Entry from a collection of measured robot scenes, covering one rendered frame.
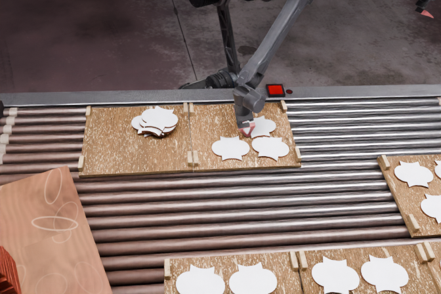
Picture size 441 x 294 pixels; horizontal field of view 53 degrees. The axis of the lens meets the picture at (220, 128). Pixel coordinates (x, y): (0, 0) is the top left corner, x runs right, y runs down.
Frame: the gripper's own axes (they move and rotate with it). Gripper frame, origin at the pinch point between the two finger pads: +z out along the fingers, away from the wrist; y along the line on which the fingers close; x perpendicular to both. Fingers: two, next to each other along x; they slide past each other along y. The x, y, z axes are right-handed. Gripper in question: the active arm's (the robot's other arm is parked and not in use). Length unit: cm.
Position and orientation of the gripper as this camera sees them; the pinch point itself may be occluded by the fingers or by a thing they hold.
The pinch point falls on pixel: (245, 128)
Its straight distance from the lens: 177.4
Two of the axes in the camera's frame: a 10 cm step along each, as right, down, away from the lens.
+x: -9.8, 2.0, 0.1
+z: 1.5, 7.1, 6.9
